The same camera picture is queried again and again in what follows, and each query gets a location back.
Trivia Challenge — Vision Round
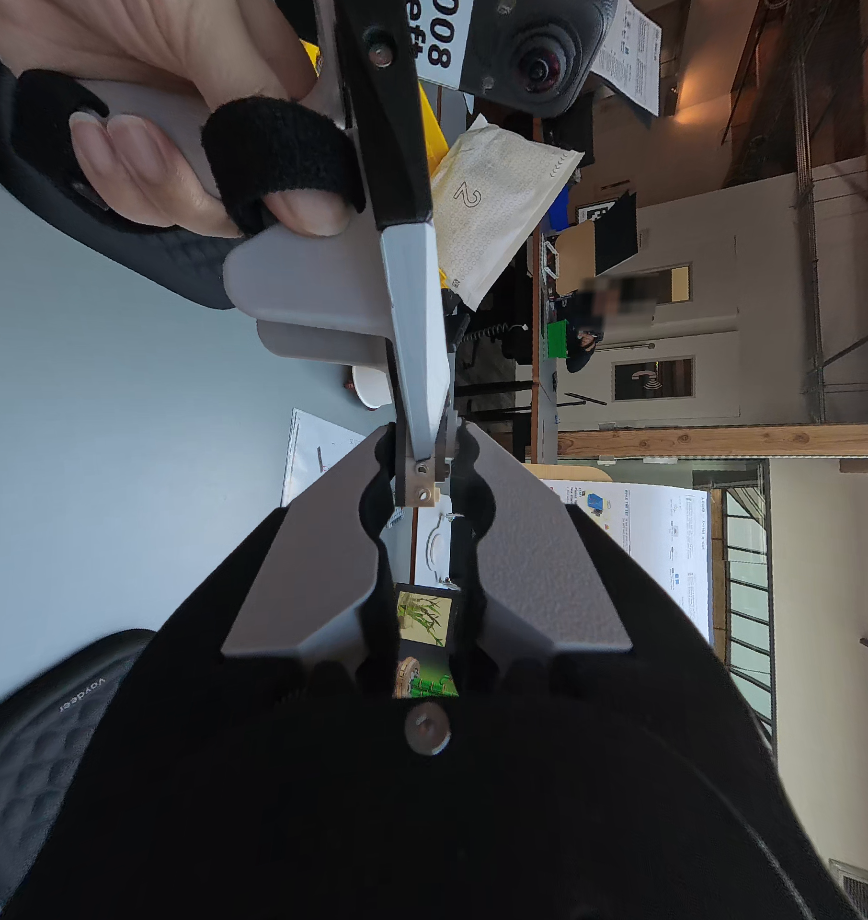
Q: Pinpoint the curled printed instruction sheet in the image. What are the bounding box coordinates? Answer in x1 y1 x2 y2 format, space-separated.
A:
595 0 663 117

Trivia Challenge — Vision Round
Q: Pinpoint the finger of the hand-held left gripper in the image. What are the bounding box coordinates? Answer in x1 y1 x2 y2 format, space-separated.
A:
378 219 454 462

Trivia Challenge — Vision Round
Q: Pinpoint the black wrist rest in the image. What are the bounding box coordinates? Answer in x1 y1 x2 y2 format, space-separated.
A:
0 39 237 311
0 629 158 907

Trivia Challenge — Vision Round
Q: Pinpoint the illustrated task sheet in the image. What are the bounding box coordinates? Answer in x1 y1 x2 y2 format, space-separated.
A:
538 480 715 644

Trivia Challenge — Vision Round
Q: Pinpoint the wooden post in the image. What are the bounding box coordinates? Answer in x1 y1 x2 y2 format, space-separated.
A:
558 424 868 460

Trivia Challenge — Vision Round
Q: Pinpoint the white paper cup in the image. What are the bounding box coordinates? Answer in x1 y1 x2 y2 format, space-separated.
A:
351 363 399 412

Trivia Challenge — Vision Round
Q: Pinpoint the wall vent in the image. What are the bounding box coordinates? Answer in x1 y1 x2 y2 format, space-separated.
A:
829 859 868 920

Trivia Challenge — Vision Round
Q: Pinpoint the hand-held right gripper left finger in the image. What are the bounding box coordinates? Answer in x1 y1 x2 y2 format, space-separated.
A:
219 423 399 682

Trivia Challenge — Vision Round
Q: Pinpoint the black coiled cable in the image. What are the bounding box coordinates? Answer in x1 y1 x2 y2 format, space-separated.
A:
452 320 528 347

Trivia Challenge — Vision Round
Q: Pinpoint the black lego set box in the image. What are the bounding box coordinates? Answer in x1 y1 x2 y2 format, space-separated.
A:
392 584 467 700

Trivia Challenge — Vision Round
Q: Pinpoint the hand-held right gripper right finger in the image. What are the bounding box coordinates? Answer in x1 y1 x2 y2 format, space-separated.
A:
450 420 634 669

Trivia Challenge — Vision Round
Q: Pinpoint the person's left hand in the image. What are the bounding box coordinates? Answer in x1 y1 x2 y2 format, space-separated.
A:
0 0 352 240

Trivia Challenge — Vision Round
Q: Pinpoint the lego instruction booklet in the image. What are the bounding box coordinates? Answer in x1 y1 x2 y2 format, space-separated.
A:
281 408 366 507

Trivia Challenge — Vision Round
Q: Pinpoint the beige paper parts bag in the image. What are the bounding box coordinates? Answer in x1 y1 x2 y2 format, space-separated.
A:
428 114 586 311

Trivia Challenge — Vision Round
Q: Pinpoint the grey lego strip assembly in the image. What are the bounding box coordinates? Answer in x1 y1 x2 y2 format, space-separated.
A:
394 453 453 510

